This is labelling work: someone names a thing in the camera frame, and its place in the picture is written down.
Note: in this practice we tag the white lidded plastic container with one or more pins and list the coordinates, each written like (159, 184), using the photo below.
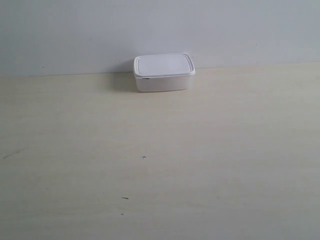
(163, 72)

